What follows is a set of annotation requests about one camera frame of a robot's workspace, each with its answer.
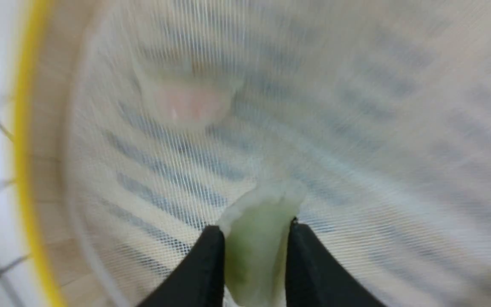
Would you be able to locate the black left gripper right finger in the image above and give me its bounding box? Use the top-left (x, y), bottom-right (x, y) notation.
top-left (285, 218), bottom-right (384, 307)

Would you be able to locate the green dumpling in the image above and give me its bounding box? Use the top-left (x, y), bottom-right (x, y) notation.
top-left (217, 181), bottom-right (306, 307)

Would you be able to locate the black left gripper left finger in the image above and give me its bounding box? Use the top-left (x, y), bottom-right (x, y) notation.
top-left (138, 225), bottom-right (225, 307)

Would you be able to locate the yellow-rimmed bamboo steamer basket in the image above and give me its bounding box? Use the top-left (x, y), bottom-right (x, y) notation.
top-left (12, 0), bottom-right (113, 307)

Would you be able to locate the white mesh steamer liner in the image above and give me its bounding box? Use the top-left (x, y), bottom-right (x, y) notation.
top-left (64, 0), bottom-right (491, 307)

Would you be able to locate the pink dumpling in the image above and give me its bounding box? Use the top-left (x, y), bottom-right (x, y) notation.
top-left (134, 64), bottom-right (244, 131)

